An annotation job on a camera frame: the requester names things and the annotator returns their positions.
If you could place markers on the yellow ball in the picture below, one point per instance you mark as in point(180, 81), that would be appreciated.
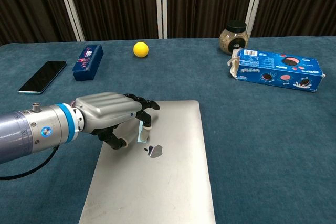
point(141, 49)

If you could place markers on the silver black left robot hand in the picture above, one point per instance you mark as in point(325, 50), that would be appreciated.
point(110, 107)

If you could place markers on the glass jar black lid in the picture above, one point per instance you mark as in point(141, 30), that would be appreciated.
point(233, 39)

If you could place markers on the black smartphone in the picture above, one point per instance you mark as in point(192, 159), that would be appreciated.
point(42, 77)

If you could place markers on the blue Oreo cookie box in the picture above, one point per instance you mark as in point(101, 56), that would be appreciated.
point(278, 69)

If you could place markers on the light blue paper strip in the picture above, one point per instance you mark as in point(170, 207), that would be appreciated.
point(139, 136)

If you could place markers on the dark brown pleated screen panel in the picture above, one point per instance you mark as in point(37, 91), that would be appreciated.
point(115, 3)
point(204, 1)
point(299, 1)
point(29, 6)

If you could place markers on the silver closed laptop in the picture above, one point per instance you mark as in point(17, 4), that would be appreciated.
point(157, 182)

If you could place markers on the white screen frame post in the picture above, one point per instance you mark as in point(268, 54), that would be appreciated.
point(161, 3)
point(70, 6)
point(256, 1)

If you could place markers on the blue velvet tablecloth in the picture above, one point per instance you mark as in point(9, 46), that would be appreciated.
point(262, 142)

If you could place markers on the dark blue small box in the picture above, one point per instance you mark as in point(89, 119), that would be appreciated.
point(88, 62)

